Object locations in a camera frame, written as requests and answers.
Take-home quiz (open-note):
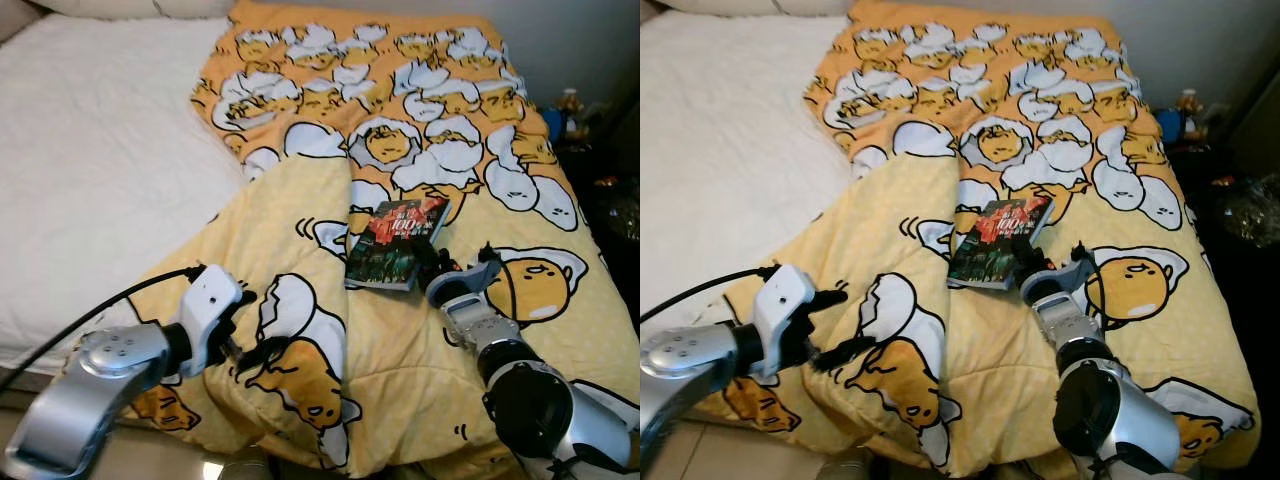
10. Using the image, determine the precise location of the yellow egg cartoon blanket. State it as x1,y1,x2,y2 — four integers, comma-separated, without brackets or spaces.
690,0,1263,479
118,0,640,479

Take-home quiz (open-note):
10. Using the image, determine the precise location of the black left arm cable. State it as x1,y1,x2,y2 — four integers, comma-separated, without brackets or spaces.
640,264,779,326
0,264,206,393

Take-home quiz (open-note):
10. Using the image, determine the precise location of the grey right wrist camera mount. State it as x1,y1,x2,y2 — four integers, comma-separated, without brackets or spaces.
1020,262,1096,306
425,262,501,309

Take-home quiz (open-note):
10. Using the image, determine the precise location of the clear crumpled plastic bag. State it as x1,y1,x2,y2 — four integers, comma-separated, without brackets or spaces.
1222,180,1280,249
600,188,640,241

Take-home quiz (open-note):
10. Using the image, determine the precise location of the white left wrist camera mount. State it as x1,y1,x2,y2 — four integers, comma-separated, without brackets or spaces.
178,264,247,377
750,264,819,379

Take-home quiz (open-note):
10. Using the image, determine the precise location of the white quilted mattress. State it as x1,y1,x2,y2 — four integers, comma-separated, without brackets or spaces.
0,12,251,379
640,8,866,346

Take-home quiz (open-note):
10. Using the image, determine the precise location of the dark red cover book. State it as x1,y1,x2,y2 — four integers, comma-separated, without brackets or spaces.
946,196,1056,291
344,196,452,293

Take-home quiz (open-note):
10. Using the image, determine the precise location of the dark bedside table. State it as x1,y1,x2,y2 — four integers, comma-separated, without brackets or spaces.
1150,100,1280,331
548,95,640,311

